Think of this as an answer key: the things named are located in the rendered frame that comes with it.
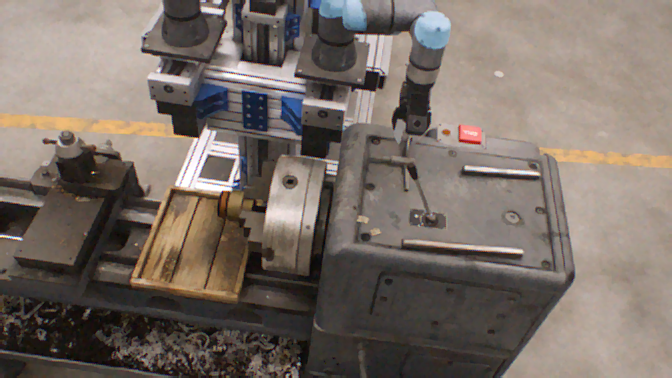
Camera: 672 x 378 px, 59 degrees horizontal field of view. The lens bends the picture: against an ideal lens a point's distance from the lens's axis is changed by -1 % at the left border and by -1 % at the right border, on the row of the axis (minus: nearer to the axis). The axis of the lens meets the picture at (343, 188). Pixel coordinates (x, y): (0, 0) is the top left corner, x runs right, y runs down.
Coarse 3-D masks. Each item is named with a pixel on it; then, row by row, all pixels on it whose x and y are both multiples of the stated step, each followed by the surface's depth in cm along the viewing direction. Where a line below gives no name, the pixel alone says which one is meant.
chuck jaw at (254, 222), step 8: (240, 216) 156; (248, 216) 157; (256, 216) 157; (264, 216) 157; (240, 224) 158; (248, 224) 154; (256, 224) 155; (248, 232) 155; (256, 232) 153; (248, 240) 150; (256, 240) 151; (248, 248) 152; (256, 248) 152; (264, 256) 152; (272, 256) 151
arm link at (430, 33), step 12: (432, 12) 130; (420, 24) 127; (432, 24) 127; (444, 24) 127; (420, 36) 129; (432, 36) 127; (444, 36) 128; (420, 48) 130; (432, 48) 129; (444, 48) 131; (420, 60) 132; (432, 60) 132
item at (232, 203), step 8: (224, 192) 160; (232, 192) 160; (240, 192) 160; (224, 200) 158; (232, 200) 158; (240, 200) 158; (248, 200) 160; (224, 208) 158; (232, 208) 158; (240, 208) 157; (248, 208) 159; (224, 216) 160; (232, 216) 159
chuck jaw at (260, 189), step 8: (264, 168) 158; (272, 168) 158; (256, 176) 159; (264, 176) 158; (272, 176) 158; (248, 184) 162; (256, 184) 159; (264, 184) 159; (248, 192) 159; (256, 192) 159; (264, 192) 159
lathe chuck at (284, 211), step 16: (288, 160) 155; (304, 160) 156; (304, 176) 150; (272, 192) 147; (288, 192) 147; (304, 192) 148; (272, 208) 146; (288, 208) 146; (272, 224) 146; (288, 224) 146; (272, 240) 147; (288, 240) 147; (288, 256) 150; (288, 272) 157
